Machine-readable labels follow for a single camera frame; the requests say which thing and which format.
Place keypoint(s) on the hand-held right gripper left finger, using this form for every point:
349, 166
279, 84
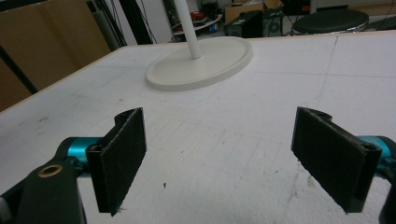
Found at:
120, 161

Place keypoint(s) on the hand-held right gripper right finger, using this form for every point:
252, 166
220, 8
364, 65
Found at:
334, 158

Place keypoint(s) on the white stand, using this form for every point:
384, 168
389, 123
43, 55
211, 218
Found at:
199, 65

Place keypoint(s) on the white foam mat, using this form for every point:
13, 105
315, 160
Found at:
218, 130

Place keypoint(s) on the brown board panel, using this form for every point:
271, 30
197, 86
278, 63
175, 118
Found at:
46, 46

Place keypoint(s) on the black round stool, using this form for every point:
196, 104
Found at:
330, 21

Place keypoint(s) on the black computer tower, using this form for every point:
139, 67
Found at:
273, 24
244, 25

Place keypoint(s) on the round white table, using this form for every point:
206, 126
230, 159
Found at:
202, 26

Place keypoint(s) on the plain cardboard box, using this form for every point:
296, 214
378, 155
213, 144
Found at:
249, 7

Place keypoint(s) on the black metal frame post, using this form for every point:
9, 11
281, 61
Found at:
134, 20

